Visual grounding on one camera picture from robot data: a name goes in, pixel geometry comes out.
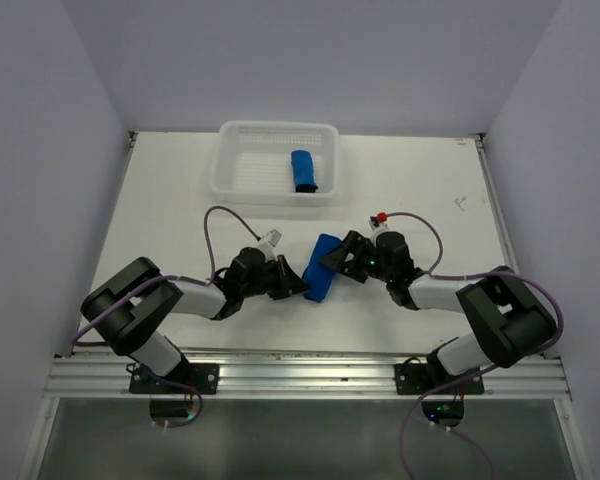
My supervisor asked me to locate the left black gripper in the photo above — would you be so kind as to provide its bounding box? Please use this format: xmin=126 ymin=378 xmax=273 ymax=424
xmin=241 ymin=253 xmax=310 ymax=299

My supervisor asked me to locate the purple cable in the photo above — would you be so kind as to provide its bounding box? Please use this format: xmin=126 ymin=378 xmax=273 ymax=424
xmin=385 ymin=212 xmax=566 ymax=401
xmin=69 ymin=206 xmax=264 ymax=349
xmin=398 ymin=367 xmax=496 ymax=480
xmin=147 ymin=374 xmax=204 ymax=429

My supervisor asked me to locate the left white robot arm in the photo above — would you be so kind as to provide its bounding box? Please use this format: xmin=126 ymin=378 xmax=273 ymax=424
xmin=80 ymin=247 xmax=310 ymax=393

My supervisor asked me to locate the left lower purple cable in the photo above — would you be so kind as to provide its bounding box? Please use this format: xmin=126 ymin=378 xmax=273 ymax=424
xmin=147 ymin=374 xmax=204 ymax=429

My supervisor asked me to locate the left black base bracket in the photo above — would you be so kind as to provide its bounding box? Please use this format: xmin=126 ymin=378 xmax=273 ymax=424
xmin=128 ymin=362 xmax=220 ymax=395

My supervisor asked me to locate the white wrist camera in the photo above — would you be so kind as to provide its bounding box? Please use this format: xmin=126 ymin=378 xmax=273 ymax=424
xmin=369 ymin=212 xmax=389 ymax=235
xmin=258 ymin=229 xmax=282 ymax=249

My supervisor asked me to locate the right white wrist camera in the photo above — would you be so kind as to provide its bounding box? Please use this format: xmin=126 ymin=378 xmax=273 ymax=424
xmin=369 ymin=212 xmax=389 ymax=235

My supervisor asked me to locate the blue towel with black trim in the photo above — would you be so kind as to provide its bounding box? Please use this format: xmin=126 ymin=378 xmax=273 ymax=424
xmin=290 ymin=150 xmax=318 ymax=193

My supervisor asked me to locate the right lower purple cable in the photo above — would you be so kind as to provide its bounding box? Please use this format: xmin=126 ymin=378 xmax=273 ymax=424
xmin=398 ymin=367 xmax=496 ymax=480

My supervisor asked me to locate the white plastic mesh basket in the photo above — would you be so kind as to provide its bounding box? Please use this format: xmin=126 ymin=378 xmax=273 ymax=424
xmin=209 ymin=120 xmax=341 ymax=207

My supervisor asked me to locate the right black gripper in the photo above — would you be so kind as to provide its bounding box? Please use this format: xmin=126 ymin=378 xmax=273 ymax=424
xmin=318 ymin=230 xmax=393 ymax=283

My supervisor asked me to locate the black base bracket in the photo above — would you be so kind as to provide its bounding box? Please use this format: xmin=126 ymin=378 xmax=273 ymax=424
xmin=393 ymin=357 xmax=486 ymax=396
xmin=128 ymin=362 xmax=220 ymax=395

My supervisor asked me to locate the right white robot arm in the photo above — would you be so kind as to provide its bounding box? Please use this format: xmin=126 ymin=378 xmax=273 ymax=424
xmin=319 ymin=231 xmax=559 ymax=393

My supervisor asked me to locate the right black base bracket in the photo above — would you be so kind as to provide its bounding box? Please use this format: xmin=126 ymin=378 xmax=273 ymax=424
xmin=393 ymin=357 xmax=486 ymax=396

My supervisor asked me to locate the aluminium mounting rail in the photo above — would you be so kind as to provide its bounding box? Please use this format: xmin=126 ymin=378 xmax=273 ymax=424
xmin=44 ymin=348 xmax=571 ymax=400

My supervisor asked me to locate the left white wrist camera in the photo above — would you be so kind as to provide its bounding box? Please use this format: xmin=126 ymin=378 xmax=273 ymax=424
xmin=258 ymin=229 xmax=282 ymax=249

